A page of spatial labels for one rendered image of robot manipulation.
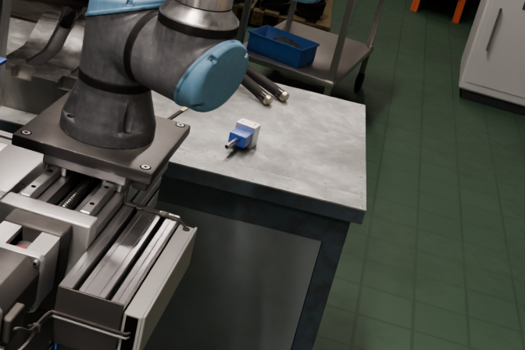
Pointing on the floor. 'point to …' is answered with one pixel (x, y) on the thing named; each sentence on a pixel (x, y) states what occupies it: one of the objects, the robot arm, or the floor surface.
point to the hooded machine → (498, 41)
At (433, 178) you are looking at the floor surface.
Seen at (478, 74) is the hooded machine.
